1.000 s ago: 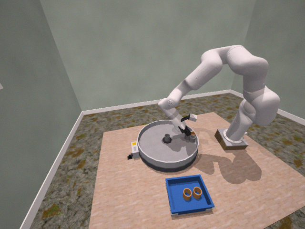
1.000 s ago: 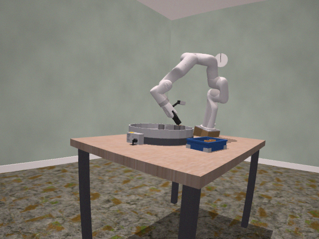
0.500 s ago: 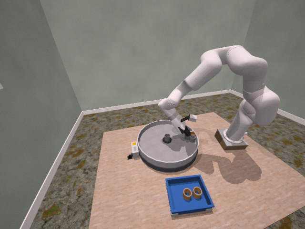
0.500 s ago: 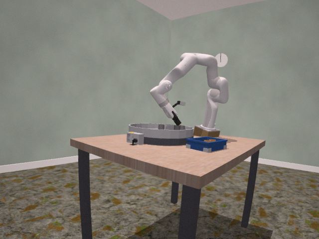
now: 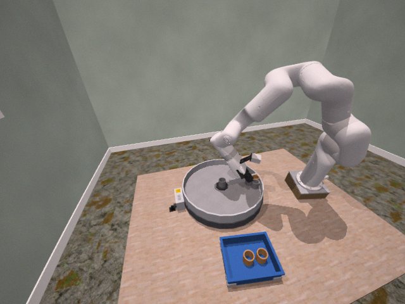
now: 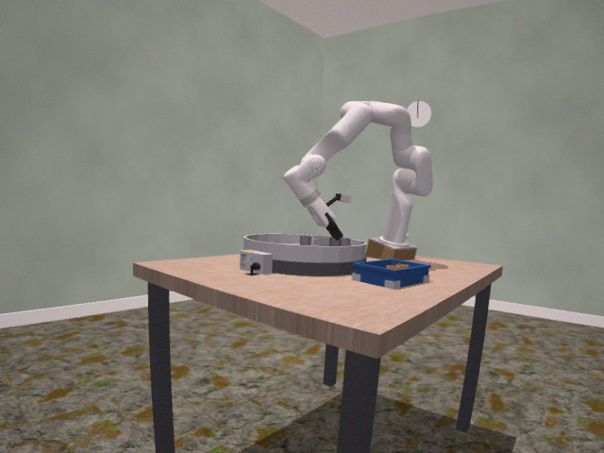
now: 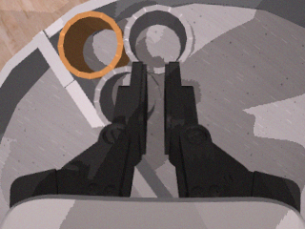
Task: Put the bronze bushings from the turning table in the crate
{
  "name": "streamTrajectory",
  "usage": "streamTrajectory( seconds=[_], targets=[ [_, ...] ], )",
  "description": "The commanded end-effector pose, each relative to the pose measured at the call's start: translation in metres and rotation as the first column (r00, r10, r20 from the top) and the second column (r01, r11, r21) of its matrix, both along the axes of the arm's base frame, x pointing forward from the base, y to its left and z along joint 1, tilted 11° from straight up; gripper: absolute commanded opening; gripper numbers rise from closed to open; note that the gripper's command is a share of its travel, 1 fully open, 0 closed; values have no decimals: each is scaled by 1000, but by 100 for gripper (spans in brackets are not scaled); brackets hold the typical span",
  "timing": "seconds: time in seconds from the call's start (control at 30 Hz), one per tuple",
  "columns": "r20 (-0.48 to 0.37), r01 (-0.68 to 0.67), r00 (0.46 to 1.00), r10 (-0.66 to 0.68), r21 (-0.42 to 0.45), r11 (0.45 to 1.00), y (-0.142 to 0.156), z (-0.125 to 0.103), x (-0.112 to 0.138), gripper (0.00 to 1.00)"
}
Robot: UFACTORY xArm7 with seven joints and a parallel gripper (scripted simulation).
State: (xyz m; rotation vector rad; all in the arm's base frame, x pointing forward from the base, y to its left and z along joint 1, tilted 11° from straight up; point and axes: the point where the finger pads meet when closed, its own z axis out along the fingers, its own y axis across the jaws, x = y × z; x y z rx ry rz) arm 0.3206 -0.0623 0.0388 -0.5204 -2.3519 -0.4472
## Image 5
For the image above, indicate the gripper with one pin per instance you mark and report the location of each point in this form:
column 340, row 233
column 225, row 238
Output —
column 239, row 169

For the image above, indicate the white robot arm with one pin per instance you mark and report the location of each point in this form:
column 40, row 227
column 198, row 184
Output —
column 350, row 137

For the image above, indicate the blue crate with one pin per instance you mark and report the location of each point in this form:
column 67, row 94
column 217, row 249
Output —
column 233, row 248

